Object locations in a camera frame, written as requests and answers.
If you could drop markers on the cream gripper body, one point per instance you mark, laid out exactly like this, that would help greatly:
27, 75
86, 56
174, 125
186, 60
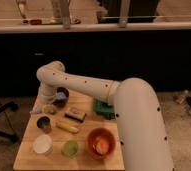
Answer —
47, 106

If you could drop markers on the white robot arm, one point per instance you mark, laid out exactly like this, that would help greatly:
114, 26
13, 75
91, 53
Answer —
139, 119

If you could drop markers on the small metal cup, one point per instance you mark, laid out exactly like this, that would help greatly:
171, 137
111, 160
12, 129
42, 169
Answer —
44, 124

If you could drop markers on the white cup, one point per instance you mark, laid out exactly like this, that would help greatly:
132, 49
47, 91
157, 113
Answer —
42, 144

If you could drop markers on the green cup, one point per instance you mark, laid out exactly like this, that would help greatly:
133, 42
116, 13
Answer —
70, 148

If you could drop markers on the dark brown bowl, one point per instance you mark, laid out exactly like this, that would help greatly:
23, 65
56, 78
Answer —
62, 103

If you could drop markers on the blue sponge in bowl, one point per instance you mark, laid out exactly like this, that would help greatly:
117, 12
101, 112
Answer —
61, 96

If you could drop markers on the black office chair base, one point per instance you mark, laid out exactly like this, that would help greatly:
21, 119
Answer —
4, 118

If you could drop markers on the brown black block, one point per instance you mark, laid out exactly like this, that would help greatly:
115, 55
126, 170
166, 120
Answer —
75, 113

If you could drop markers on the wooden folding table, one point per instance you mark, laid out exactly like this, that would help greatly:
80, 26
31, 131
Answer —
28, 160

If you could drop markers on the orange bowl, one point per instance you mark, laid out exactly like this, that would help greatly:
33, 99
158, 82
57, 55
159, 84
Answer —
96, 134

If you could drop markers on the green plastic tray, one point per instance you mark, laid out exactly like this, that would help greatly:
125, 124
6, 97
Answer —
103, 109

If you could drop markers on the orange fruit in bowl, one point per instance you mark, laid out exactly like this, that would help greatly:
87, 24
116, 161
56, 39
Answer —
101, 146

